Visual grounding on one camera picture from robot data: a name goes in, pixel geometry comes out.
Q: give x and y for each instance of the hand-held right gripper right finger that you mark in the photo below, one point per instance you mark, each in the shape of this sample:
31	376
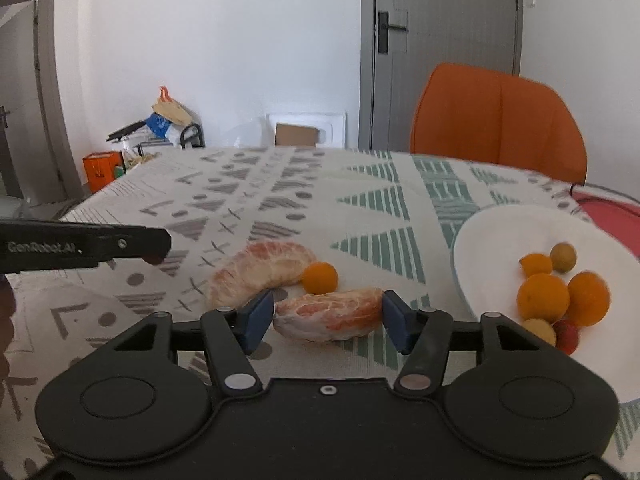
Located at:
395	322

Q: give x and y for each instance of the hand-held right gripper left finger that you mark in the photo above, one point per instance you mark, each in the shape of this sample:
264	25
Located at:
257	322

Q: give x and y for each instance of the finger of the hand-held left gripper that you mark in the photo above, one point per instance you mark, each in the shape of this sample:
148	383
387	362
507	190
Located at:
142	244

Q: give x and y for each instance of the curved peeled pomelo segment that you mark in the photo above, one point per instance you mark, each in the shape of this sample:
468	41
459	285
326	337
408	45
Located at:
260	272

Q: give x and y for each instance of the short peeled pomelo segment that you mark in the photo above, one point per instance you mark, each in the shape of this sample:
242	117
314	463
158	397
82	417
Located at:
327	315

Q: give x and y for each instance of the small kumquat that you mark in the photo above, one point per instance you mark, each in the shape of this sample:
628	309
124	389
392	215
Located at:
536	264
320	277

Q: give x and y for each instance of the white plate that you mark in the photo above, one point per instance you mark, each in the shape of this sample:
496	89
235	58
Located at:
500	250

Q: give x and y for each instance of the yellow-green round fruit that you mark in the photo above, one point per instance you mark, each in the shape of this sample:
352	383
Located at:
541	331
563	257

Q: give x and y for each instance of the large orange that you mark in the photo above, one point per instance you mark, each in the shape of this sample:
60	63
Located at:
543	297
588	298

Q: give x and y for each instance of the small red fruit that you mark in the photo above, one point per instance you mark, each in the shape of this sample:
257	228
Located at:
568	336

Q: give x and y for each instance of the orange box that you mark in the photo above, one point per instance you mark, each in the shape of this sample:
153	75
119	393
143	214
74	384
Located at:
102	172

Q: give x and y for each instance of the black folded stand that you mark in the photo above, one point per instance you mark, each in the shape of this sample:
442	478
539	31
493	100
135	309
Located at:
127	131

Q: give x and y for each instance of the black metal rack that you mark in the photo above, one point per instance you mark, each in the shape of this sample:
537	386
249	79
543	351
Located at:
192	135

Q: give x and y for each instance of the blue and white bag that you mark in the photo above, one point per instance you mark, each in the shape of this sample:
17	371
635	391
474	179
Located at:
159	125

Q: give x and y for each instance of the yellow paper bag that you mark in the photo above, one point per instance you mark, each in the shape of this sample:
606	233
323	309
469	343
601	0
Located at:
170	107

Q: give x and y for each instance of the patterned tablecloth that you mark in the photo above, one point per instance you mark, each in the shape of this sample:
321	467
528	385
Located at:
325	200

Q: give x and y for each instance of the grey side door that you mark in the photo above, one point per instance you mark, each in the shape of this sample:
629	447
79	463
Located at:
30	100

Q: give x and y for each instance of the cardboard box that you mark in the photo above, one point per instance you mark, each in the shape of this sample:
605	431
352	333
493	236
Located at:
296	135

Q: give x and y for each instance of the white board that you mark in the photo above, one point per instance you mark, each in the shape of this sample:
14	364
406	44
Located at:
332	130

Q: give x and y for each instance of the orange chair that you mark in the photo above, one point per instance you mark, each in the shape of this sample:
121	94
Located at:
500	115

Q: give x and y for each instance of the red paw print mat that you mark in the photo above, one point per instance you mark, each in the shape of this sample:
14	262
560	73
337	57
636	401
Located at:
615	220

